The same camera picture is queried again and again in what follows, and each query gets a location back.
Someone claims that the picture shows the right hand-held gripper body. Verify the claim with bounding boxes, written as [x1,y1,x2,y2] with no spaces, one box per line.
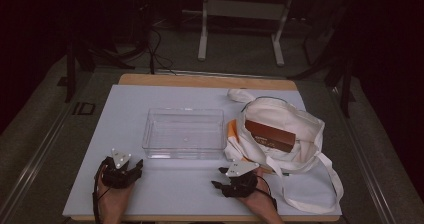
[220,160,261,199]

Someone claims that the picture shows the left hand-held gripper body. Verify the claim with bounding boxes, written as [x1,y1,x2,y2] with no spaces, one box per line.
[100,147,143,189]

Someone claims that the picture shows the clear plastic container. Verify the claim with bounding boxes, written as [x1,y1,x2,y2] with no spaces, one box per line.
[142,107,226,161]

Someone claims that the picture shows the brown rectangular box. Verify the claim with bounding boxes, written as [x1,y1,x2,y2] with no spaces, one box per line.
[244,119,297,153]

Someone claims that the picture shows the white cloth tote bag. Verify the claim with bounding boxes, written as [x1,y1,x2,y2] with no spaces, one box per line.
[223,88,345,216]

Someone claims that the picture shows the person's left hand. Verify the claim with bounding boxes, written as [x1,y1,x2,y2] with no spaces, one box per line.
[95,179,136,224]

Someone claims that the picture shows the person's right hand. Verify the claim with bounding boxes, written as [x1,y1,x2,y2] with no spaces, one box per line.
[238,167,284,224]

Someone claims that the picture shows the orange white packet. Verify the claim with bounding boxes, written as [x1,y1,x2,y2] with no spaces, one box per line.
[227,118,273,175]

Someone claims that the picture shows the white table mat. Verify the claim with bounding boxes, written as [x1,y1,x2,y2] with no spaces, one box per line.
[62,84,343,218]

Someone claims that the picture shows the black metal stand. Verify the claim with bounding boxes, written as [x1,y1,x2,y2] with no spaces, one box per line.
[64,30,137,104]
[287,0,357,119]

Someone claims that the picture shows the white metal stand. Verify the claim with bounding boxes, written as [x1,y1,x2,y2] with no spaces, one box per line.
[197,0,296,67]

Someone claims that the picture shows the left hand-held gripper black cable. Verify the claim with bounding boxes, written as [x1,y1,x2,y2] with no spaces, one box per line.
[92,159,112,224]

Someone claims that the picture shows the black floor bracket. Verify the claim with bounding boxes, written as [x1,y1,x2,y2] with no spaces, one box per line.
[72,101,97,116]

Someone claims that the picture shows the black floor cables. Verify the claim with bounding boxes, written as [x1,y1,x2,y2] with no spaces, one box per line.
[145,25,178,76]

